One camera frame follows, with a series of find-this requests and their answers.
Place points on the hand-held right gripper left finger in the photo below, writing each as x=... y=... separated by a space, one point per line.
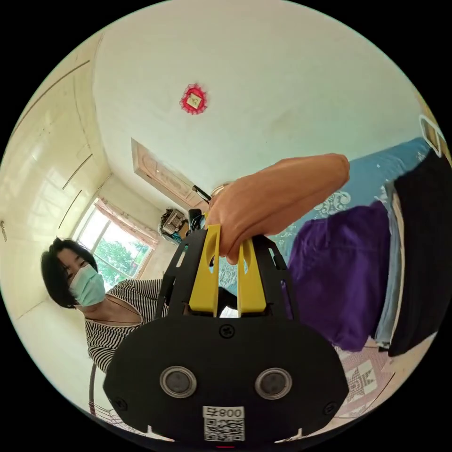
x=206 y=282

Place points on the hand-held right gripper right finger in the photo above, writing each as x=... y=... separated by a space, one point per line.
x=250 y=289

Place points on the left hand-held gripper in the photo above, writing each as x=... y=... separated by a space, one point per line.
x=195 y=220

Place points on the person's left forearm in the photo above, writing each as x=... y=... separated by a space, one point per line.
x=300 y=190

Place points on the person's left hand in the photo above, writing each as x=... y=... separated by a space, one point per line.
x=236 y=215

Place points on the light wooden door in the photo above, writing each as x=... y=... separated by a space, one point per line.
x=160 y=173

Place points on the pink curtain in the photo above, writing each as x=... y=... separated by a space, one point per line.
x=127 y=222

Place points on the window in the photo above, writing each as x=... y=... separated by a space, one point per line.
x=116 y=250

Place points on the pile of clothes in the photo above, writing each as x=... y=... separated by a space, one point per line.
x=346 y=268

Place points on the person's body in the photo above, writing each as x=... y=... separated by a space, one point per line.
x=113 y=318

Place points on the cream cupboard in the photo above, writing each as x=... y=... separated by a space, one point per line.
x=42 y=169

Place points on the red wall ornament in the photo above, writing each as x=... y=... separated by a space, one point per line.
x=194 y=100

